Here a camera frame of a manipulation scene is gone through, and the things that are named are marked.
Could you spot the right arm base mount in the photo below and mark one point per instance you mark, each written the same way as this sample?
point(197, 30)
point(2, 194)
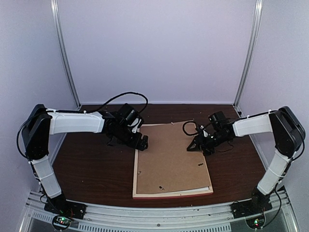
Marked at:
point(253, 209)

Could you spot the brown backing board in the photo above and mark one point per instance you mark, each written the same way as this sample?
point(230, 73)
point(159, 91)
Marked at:
point(169, 159)

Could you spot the left aluminium corner post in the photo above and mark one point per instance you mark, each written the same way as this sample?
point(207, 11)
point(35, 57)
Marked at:
point(63, 52)

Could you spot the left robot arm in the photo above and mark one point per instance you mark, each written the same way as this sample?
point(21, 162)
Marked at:
point(43, 122)

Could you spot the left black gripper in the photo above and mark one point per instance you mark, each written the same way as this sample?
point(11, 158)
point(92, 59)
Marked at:
point(134, 143)

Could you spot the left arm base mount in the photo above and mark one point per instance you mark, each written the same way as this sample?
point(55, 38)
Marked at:
point(66, 212)

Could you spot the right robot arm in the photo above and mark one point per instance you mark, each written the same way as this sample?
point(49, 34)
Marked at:
point(289, 136)

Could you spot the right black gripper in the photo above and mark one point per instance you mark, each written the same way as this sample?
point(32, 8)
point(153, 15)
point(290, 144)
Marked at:
point(198, 139)

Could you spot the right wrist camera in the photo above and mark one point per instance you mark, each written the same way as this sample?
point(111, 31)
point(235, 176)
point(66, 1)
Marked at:
point(203, 131)

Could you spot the aluminium corner post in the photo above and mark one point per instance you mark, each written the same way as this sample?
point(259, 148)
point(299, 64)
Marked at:
point(250, 51)
point(63, 52)

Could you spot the pink wooden picture frame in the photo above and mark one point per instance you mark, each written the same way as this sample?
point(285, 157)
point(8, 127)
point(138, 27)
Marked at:
point(169, 195)

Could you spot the front aluminium rail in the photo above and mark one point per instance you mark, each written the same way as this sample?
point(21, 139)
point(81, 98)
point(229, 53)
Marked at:
point(207, 218)

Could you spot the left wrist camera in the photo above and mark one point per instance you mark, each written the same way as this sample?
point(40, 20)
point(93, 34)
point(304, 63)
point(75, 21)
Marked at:
point(135, 125)

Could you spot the white mat board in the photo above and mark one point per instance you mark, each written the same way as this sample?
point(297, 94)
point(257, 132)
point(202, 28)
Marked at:
point(194, 191)

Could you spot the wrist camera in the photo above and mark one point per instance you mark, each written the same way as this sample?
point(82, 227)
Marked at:
point(135, 125)
point(203, 131)

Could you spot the right aluminium corner post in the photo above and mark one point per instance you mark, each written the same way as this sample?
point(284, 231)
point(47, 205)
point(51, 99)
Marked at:
point(250, 51)

